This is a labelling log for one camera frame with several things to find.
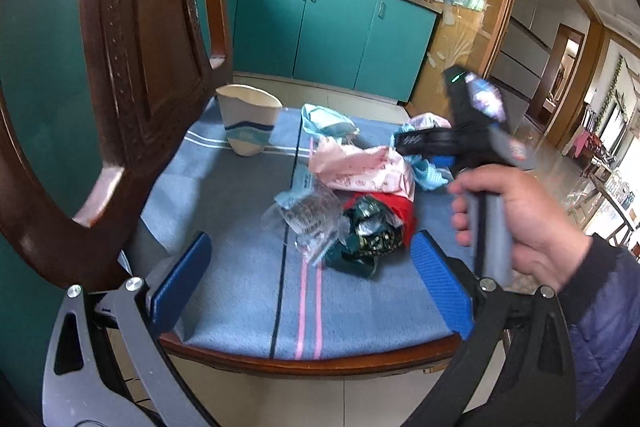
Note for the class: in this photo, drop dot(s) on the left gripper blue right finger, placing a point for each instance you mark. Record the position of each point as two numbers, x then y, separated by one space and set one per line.
451 299

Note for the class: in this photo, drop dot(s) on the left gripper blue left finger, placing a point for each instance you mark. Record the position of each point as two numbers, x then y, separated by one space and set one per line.
173 282

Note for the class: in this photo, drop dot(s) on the pink tissue pack wrapper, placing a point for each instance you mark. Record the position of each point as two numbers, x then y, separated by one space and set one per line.
425 121

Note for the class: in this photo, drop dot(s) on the light blue cloth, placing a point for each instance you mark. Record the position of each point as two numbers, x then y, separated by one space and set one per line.
430 171

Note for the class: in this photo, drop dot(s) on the red plastic bag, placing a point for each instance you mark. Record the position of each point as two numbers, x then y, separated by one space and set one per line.
400 211

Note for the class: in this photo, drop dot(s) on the dark green foil bag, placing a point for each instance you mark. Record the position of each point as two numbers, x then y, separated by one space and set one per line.
340 259

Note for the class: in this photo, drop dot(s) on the large pink printed bag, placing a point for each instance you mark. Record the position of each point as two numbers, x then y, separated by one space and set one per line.
347 167

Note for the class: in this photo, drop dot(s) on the clear printed plastic wrapper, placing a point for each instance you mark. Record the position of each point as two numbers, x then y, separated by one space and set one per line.
312 213

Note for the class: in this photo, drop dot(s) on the light blue face mask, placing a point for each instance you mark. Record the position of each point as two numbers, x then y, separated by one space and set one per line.
323 122

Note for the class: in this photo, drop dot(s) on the paper cup with blue waves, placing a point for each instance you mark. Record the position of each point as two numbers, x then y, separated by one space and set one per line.
249 115

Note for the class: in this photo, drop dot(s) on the person blue sleeve forearm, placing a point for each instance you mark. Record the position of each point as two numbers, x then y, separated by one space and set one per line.
601 308

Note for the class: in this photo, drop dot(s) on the teal kitchen cabinets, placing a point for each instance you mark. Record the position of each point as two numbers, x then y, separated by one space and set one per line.
374 46

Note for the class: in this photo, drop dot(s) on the person right hand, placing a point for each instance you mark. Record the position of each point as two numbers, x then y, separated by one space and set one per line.
546 244

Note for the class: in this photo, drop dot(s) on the blue striped seat cloth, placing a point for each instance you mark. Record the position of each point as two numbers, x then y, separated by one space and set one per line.
258 297

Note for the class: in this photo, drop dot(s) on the grey refrigerator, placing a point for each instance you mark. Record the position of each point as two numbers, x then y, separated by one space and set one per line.
525 53

